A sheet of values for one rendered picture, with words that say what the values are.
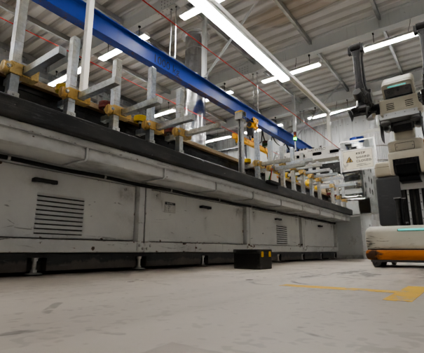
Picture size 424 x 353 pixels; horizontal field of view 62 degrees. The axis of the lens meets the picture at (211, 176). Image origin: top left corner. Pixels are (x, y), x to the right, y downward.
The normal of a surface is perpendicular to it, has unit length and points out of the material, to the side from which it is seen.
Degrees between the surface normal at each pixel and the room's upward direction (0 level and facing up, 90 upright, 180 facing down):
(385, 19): 90
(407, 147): 98
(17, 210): 90
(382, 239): 90
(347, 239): 90
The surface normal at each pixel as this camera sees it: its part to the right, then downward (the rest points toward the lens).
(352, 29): -0.59, -0.17
